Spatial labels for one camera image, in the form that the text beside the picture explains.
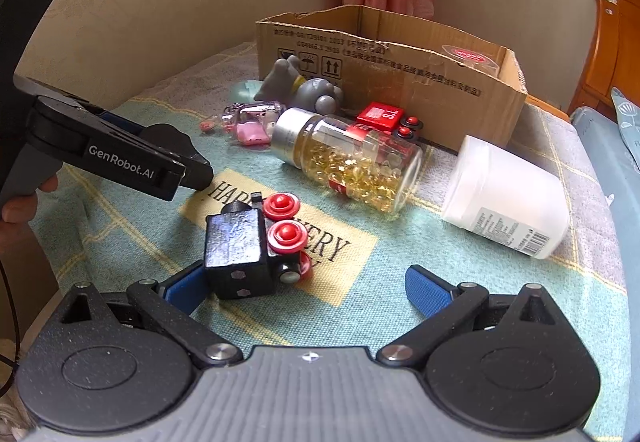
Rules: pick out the checked printed tablecloth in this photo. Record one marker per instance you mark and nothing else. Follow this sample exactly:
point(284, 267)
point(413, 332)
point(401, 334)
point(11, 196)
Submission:
point(125, 232)

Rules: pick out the light blue pillow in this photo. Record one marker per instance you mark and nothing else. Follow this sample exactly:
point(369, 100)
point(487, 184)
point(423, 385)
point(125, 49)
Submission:
point(627, 122)

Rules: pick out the person's left hand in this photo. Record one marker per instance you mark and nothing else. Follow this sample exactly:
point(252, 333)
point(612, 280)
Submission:
point(22, 209)

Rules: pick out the gold shiny toy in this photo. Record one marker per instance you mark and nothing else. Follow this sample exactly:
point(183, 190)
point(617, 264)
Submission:
point(360, 162)

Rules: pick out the white plastic jar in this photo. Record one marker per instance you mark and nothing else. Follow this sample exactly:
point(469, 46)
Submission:
point(500, 192)

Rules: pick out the wooden bed headboard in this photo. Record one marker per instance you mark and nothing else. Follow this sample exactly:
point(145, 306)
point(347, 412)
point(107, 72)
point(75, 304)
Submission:
point(612, 47)

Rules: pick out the mint green plastic item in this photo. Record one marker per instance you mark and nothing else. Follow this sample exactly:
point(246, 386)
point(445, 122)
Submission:
point(242, 91)

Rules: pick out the clear jar with red lid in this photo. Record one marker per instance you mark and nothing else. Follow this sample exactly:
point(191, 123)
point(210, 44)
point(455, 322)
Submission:
point(470, 55)

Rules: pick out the red toy train car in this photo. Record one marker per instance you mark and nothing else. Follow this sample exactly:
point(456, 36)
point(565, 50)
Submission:
point(382, 115)

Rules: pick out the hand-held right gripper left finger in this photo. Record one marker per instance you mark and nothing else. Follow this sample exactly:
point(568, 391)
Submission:
point(182, 289)

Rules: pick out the pink clear toy bottle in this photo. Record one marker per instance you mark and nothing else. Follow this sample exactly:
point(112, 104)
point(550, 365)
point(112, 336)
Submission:
point(252, 125)

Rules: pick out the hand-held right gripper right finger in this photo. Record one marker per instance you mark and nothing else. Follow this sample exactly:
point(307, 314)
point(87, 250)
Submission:
point(425, 287)

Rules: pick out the blue bed sheet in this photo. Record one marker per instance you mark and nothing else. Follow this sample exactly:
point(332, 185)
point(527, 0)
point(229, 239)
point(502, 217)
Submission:
point(620, 222)

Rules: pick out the blue and red toy car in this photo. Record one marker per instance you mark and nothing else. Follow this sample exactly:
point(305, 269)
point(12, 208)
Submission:
point(235, 242)

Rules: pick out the cardboard box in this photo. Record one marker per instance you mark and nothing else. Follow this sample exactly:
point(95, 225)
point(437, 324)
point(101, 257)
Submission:
point(450, 112)

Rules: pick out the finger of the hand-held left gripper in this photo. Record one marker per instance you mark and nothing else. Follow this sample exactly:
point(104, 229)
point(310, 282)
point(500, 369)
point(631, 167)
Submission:
point(192, 167)

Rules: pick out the grey cat figurine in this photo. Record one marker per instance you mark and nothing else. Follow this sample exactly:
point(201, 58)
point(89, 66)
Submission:
point(280, 82)

